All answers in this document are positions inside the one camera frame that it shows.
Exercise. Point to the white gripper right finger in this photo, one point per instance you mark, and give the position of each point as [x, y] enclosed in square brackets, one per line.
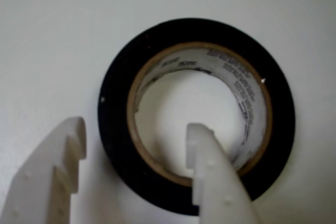
[218, 182]

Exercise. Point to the black tape roll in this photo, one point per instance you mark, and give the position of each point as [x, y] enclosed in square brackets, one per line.
[113, 129]

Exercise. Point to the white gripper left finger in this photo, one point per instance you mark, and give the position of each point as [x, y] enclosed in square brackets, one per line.
[39, 182]

